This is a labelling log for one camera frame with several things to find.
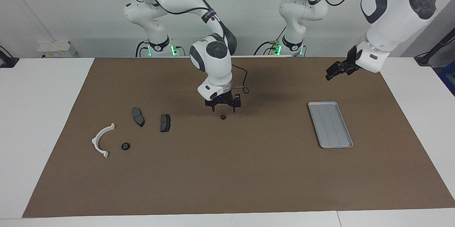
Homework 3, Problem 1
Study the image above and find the black base cable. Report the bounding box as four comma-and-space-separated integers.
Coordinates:
135, 40, 149, 58
253, 25, 288, 56

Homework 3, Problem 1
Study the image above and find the blue box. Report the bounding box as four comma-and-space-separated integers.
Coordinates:
438, 60, 455, 97

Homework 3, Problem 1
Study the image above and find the curved grey brake pad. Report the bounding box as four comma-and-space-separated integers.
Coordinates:
132, 107, 145, 128

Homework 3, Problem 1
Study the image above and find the rectangular grey brake pad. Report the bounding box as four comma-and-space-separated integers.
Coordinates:
160, 114, 172, 133

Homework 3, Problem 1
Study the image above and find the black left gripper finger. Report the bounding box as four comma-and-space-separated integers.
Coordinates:
325, 60, 349, 81

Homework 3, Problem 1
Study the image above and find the silver metal tray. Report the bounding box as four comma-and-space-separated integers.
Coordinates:
308, 101, 354, 149

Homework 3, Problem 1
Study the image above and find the brown table mat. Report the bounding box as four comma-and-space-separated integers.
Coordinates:
22, 56, 455, 218

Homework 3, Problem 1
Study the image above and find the white curved plastic bracket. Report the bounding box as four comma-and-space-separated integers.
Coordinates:
91, 123, 116, 158

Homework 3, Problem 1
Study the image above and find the white power strip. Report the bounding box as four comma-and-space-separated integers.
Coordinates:
37, 40, 78, 58

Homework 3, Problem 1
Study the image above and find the black table clamp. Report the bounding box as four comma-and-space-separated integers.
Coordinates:
0, 45, 19, 68

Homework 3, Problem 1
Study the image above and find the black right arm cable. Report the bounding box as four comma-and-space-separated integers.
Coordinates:
124, 0, 249, 94

